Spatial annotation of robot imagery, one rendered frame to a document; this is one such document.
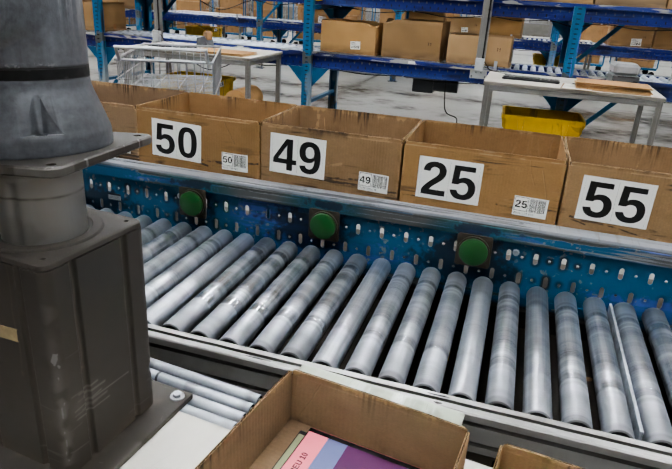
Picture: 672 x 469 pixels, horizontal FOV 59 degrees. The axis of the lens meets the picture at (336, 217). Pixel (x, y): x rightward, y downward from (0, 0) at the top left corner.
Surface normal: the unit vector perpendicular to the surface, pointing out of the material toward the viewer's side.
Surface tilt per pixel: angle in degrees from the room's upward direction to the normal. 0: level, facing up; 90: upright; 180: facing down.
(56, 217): 87
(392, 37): 89
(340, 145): 90
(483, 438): 90
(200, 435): 0
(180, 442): 0
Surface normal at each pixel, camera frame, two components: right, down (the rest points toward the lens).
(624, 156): -0.30, 0.32
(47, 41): 0.76, 0.22
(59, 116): 0.69, -0.11
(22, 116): 0.33, -0.04
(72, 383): 0.92, 0.19
